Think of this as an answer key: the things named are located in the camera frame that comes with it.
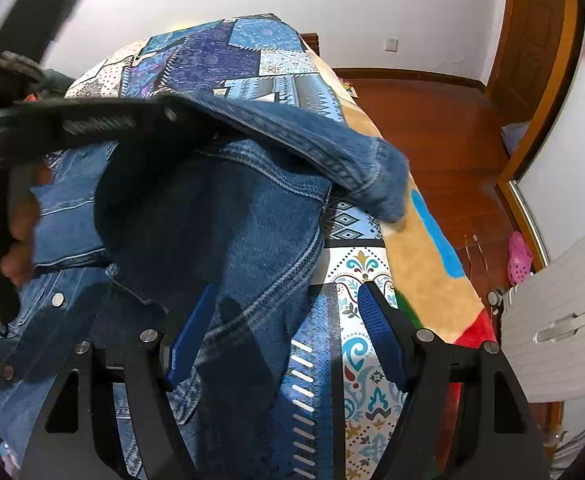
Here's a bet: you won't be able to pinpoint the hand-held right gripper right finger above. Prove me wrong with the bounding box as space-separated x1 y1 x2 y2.
356 281 545 480

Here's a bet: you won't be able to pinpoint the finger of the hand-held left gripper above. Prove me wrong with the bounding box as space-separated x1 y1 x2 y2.
41 96 244 156

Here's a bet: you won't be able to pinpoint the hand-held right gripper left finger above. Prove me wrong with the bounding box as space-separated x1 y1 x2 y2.
20 282 219 480

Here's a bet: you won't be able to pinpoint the blue jeans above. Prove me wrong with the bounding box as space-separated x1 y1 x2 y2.
0 87 412 480

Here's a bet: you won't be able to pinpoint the person's left hand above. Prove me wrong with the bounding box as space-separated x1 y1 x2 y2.
0 166 54 287

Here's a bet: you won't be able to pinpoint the orange plush blanket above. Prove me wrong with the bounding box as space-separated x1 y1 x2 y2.
317 52 499 480

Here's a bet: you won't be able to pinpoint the blue patchwork bedspread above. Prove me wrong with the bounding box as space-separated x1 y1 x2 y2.
65 12 413 480

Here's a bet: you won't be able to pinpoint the pink clog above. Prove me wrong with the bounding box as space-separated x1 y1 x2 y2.
507 231 533 285

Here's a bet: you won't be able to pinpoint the white plastic chair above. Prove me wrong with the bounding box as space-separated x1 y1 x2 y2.
499 219 585 406

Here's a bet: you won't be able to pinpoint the wooden wardrobe with white doors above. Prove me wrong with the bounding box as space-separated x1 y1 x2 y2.
495 7 585 281

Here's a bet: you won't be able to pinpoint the wooden door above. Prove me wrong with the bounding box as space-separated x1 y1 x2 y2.
486 0 580 126

